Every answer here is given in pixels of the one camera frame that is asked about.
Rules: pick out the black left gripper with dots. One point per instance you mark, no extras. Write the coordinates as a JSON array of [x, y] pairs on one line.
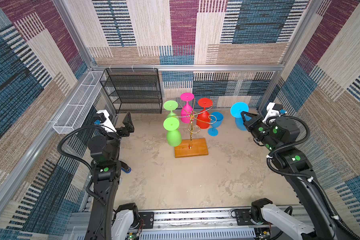
[[124, 133]]

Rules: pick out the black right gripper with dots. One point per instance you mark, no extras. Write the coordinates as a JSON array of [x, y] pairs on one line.
[[252, 120]]

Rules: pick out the blue wine glass front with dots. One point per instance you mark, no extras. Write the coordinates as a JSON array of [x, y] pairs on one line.
[[236, 112]]

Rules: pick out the blue wine glass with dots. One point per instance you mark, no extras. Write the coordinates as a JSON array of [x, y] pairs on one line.
[[216, 120], [236, 112]]

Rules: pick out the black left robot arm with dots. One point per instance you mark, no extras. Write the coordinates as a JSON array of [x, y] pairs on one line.
[[105, 168]]

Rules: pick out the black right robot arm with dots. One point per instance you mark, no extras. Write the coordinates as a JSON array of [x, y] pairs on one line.
[[281, 135]]

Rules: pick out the red wine glass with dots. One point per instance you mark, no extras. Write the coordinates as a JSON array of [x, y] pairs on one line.
[[203, 121]]

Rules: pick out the green wine glass back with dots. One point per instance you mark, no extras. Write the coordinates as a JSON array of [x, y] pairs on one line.
[[170, 106]]

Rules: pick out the green wine glass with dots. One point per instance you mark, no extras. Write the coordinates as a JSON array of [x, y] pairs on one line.
[[174, 137], [170, 106]]

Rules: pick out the green wine glass front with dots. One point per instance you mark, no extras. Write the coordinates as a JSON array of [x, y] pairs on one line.
[[174, 137]]

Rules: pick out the pink wine glass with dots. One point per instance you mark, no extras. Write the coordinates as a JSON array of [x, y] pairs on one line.
[[187, 108]]

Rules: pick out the wooden rack base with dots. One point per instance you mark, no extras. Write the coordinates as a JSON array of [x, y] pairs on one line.
[[194, 148]]

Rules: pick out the black mesh shelf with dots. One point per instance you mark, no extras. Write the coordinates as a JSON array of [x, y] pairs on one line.
[[133, 90]]

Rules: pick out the blue stapler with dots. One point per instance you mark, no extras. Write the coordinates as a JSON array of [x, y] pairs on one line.
[[125, 167]]

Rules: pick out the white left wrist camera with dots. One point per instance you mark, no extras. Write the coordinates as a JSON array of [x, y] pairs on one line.
[[102, 118]]

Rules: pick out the gold wire glass rack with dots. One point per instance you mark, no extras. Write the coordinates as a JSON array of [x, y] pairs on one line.
[[193, 128]]

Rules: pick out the white mesh wall basket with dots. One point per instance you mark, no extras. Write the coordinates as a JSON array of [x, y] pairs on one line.
[[77, 109]]

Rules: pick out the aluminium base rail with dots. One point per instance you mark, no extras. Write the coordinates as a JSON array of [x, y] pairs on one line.
[[201, 224]]

